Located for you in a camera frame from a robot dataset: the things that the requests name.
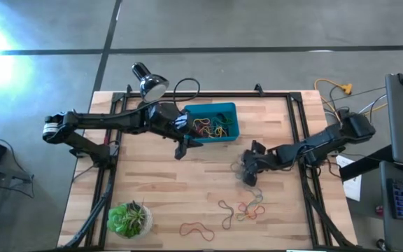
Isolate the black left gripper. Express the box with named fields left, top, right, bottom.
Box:
left=148, top=101, right=204, bottom=148

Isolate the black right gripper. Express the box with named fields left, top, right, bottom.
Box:
left=238, top=139, right=280, bottom=174

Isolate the green rubber band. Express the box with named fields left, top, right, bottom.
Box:
left=211, top=113, right=234, bottom=130
left=245, top=185, right=264, bottom=207

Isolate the orange red rubber band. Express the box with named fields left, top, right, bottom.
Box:
left=238, top=202, right=267, bottom=221

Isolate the dark grey rubber band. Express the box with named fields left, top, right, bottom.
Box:
left=218, top=199, right=236, bottom=231

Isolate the long red rubber band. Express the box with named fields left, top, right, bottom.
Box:
left=179, top=221, right=215, bottom=242

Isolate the teal plastic bin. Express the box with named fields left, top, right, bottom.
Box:
left=182, top=101, right=241, bottom=144

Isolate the black desk lamp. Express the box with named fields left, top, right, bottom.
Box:
left=132, top=62, right=171, bottom=106

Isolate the green succulent in pot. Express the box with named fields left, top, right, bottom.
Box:
left=106, top=199, right=154, bottom=240

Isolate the white paper sheet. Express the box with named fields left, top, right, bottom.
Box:
left=335, top=155, right=362, bottom=202

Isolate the black desk leg bar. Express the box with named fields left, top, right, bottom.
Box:
left=339, top=143, right=395, bottom=182

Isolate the dark desk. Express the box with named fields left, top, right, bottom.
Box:
left=379, top=160, right=403, bottom=252

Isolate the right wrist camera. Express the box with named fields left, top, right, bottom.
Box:
left=242, top=170, right=259, bottom=188

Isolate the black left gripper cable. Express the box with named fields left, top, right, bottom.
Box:
left=172, top=77, right=202, bottom=106

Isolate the yellow extension cord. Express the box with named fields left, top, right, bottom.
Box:
left=313, top=78, right=388, bottom=122

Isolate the black floor cable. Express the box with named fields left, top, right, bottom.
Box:
left=329, top=85, right=388, bottom=113

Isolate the white cable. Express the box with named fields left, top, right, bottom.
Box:
left=357, top=93, right=388, bottom=116

